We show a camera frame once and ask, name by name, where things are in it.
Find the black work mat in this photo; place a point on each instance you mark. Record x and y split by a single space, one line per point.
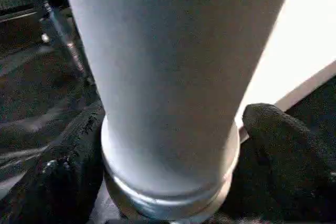
31 93

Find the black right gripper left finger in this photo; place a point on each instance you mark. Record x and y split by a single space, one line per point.
58 177

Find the white plastic table leg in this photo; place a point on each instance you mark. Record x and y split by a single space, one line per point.
173 77

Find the white plastic table top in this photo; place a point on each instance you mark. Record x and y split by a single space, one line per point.
299 40

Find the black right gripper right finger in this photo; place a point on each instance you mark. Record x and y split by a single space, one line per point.
289 171

